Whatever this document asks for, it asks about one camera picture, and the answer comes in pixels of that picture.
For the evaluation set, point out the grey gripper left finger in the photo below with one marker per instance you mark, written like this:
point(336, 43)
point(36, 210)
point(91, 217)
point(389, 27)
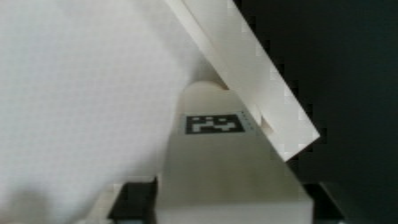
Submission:
point(125, 206)

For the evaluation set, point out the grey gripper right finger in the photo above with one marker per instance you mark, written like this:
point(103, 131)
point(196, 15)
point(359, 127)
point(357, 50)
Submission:
point(327, 209)

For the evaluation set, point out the white desk leg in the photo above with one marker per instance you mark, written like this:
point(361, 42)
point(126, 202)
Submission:
point(226, 182)

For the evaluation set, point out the white desk top tray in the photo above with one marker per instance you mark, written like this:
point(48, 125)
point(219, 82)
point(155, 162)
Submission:
point(100, 58)

